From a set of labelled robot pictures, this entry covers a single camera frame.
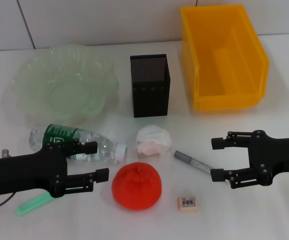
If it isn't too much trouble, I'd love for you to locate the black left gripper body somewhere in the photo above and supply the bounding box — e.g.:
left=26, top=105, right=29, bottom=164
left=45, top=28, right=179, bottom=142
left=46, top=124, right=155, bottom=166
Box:
left=0, top=143, right=70, bottom=199

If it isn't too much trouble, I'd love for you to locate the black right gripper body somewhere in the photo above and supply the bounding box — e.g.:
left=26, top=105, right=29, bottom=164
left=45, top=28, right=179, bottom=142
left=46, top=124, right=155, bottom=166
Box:
left=246, top=129, right=289, bottom=187

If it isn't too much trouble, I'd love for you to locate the clear green-label water bottle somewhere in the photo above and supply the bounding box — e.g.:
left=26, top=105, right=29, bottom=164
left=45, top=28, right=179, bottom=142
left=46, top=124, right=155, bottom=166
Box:
left=28, top=123, right=129, bottom=165

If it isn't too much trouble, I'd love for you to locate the green pen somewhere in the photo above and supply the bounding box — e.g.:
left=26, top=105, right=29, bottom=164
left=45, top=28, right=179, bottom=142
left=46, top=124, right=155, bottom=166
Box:
left=15, top=186, right=84, bottom=217

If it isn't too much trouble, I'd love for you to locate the orange fruit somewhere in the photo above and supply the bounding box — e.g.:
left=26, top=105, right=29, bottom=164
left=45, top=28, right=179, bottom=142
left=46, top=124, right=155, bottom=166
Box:
left=111, top=161, right=163, bottom=211

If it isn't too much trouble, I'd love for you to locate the white paper ball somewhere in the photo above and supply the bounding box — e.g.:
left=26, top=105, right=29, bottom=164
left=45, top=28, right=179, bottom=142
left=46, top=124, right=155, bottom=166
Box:
left=135, top=123, right=173, bottom=159

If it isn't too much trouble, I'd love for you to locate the grey marker pen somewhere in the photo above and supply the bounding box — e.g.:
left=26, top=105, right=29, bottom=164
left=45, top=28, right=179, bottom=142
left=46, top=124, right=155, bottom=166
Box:
left=173, top=150, right=214, bottom=176

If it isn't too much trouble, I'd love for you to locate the beige eraser with barcode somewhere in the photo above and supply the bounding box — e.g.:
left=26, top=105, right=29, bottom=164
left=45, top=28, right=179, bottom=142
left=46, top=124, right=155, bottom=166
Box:
left=177, top=195, right=200, bottom=213

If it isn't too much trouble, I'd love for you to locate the green glass fruit plate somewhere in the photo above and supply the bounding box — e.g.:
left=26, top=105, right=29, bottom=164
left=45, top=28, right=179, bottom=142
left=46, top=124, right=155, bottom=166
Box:
left=10, top=44, right=121, bottom=124

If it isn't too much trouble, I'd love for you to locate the black mesh pen holder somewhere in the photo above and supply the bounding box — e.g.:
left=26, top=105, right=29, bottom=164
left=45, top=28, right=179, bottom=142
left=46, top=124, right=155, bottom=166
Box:
left=129, top=53, right=172, bottom=118

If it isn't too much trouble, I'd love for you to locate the yellow plastic bin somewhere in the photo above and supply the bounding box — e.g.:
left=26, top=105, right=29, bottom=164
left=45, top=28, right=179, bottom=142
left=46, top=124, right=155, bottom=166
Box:
left=180, top=4, right=271, bottom=111

